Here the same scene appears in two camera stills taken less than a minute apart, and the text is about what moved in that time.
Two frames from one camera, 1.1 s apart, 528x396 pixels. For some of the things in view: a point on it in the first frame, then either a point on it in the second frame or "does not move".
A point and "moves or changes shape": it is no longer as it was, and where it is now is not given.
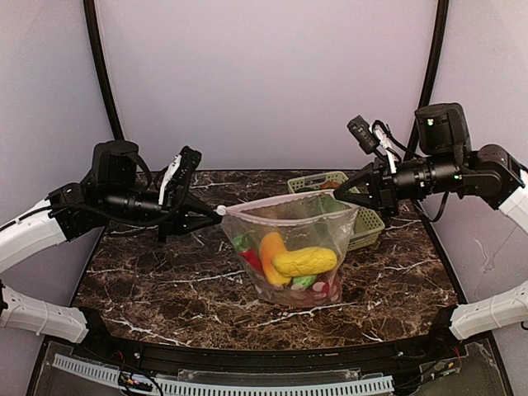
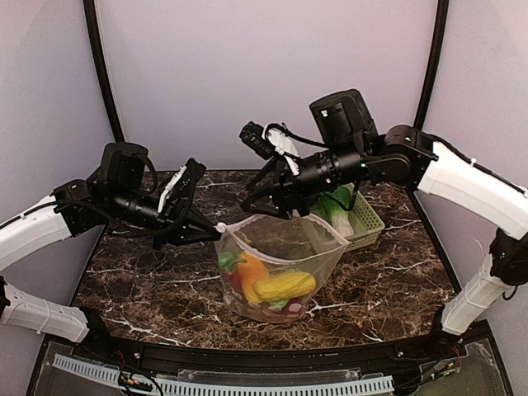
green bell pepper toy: [240, 242] → [227, 261]
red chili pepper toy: [251, 255] → [235, 279]
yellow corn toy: [304, 261] → [284, 287]
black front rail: [430, 345] does not move
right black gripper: [384, 186] → [282, 190]
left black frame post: [92, 35] does not move
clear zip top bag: [289, 245] moves or changes shape
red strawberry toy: [326, 288] → [290, 308]
